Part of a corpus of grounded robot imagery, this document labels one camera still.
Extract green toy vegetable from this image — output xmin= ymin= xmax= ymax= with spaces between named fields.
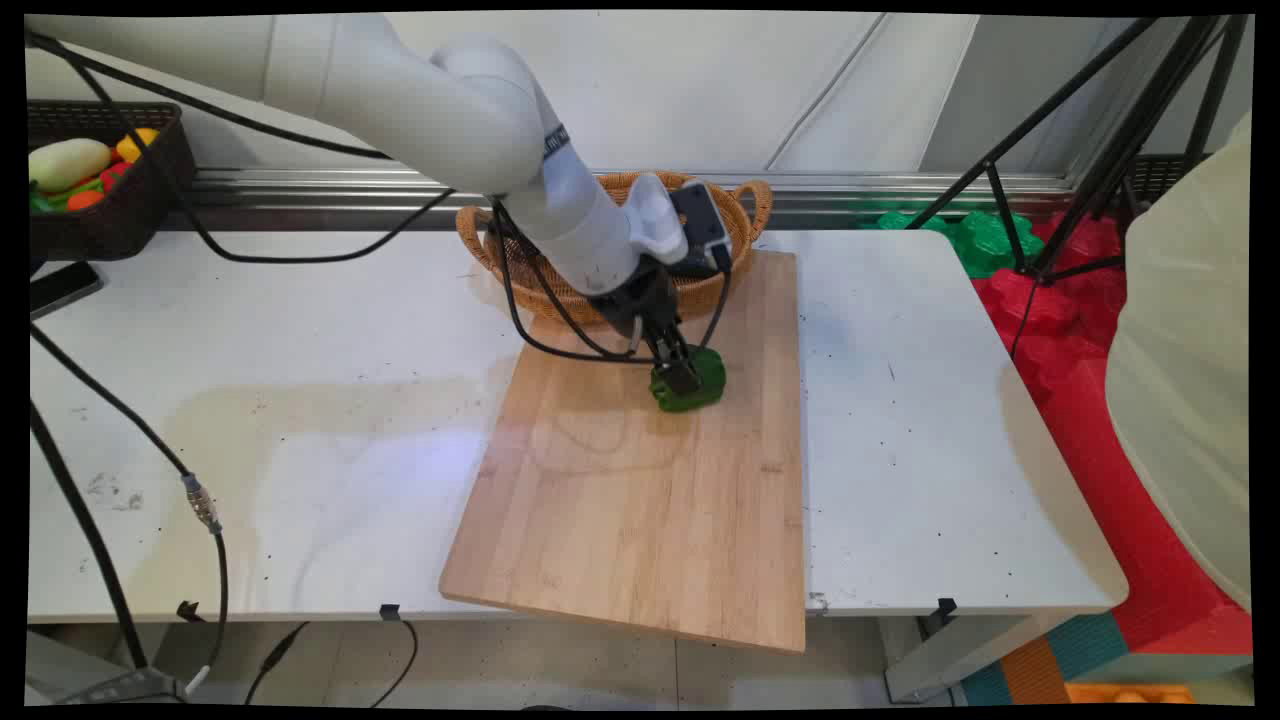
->
xmin=28 ymin=178 xmax=105 ymax=214

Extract wooden cutting board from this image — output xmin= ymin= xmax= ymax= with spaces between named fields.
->
xmin=439 ymin=249 xmax=808 ymax=655

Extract dark woven bin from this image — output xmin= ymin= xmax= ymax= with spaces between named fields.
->
xmin=1122 ymin=152 xmax=1217 ymax=219

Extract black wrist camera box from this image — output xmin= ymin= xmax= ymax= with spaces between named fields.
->
xmin=668 ymin=180 xmax=734 ymax=278

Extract black cable with metal connector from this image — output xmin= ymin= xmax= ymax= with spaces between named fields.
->
xmin=29 ymin=322 xmax=230 ymax=695

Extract black tripod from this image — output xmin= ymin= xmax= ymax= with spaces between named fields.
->
xmin=905 ymin=15 xmax=1251 ymax=281

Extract black smartphone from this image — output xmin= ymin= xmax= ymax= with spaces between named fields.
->
xmin=29 ymin=261 xmax=105 ymax=321

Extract red foam mat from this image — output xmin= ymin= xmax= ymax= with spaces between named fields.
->
xmin=972 ymin=210 xmax=1253 ymax=656

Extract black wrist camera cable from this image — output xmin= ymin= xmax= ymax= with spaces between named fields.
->
xmin=488 ymin=198 xmax=734 ymax=365

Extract teal and orange foam mat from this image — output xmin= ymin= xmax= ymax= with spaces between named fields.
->
xmin=958 ymin=610 xmax=1253 ymax=706

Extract thin black cable with plug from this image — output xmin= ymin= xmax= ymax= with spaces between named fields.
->
xmin=244 ymin=619 xmax=419 ymax=708

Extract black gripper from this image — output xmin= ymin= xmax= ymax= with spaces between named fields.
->
xmin=588 ymin=258 xmax=703 ymax=397

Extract green bell pepper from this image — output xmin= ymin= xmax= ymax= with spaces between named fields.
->
xmin=649 ymin=345 xmax=728 ymax=414

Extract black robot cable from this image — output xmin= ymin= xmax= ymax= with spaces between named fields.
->
xmin=25 ymin=30 xmax=457 ymax=266

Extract cream fabric cover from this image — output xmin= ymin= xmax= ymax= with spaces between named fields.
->
xmin=1104 ymin=110 xmax=1253 ymax=613

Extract tan wicker basket with handles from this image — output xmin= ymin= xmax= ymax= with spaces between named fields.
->
xmin=456 ymin=170 xmax=774 ymax=325

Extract metal window rail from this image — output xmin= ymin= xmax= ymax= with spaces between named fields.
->
xmin=160 ymin=166 xmax=1076 ymax=233

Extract cream toy eggplant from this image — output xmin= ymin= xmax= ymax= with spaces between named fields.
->
xmin=28 ymin=138 xmax=113 ymax=194

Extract grey stand base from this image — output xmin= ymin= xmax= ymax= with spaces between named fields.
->
xmin=26 ymin=630 xmax=189 ymax=707

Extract white table leg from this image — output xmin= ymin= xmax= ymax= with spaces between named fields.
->
xmin=882 ymin=611 xmax=1076 ymax=704

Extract green foam mat pieces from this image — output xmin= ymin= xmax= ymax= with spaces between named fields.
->
xmin=862 ymin=208 xmax=1046 ymax=280

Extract dark brown woven basket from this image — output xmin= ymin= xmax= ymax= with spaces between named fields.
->
xmin=27 ymin=100 xmax=197 ymax=263

